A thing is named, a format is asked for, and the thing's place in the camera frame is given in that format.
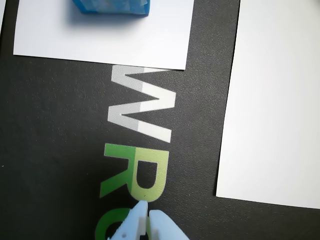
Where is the white HOME paper sheet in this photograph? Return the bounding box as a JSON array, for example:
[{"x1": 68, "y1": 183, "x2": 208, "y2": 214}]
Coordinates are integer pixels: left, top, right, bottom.
[{"x1": 215, "y1": 0, "x2": 320, "y2": 210}]

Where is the white zone 1 paper sheet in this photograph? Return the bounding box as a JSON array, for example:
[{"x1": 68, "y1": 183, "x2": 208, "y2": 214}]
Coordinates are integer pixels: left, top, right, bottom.
[{"x1": 12, "y1": 0, "x2": 195, "y2": 71}]

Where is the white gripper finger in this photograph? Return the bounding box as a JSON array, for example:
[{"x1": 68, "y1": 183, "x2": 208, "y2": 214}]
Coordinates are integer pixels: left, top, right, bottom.
[
  {"x1": 106, "y1": 200, "x2": 149, "y2": 240},
  {"x1": 149, "y1": 209, "x2": 191, "y2": 240}
]

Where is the black WRO mat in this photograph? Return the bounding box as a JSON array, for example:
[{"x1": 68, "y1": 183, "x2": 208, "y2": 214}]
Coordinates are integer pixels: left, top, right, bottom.
[{"x1": 0, "y1": 0, "x2": 320, "y2": 240}]

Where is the white zone 2 paper sheet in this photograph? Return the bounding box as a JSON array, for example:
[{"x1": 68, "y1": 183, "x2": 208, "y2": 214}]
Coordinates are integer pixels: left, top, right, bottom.
[{"x1": 0, "y1": 0, "x2": 6, "y2": 31}]

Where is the blue paper box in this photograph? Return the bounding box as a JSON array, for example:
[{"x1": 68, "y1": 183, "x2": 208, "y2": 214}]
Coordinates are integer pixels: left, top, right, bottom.
[{"x1": 71, "y1": 0, "x2": 151, "y2": 18}]

